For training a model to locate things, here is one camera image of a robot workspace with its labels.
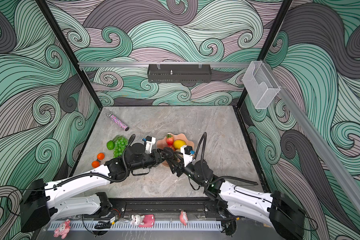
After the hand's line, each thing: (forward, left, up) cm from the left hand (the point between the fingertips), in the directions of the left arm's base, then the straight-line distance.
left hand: (171, 155), depth 71 cm
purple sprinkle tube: (+33, +39, -18) cm, 54 cm away
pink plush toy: (-29, +48, -17) cm, 58 cm away
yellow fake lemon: (+16, -4, -15) cm, 22 cm away
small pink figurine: (-23, -6, -15) cm, 28 cm away
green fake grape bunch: (+15, +33, -16) cm, 40 cm away
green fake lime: (+15, +40, -18) cm, 47 cm away
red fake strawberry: (+17, +2, -13) cm, 22 cm away
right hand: (0, 0, -1) cm, 1 cm away
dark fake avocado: (+1, +1, +1) cm, 2 cm away
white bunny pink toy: (-25, +11, -18) cm, 32 cm away
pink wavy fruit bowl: (+16, +6, -16) cm, 24 cm away
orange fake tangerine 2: (+3, +46, -20) cm, 50 cm away
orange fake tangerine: (+8, +44, -19) cm, 49 cm away
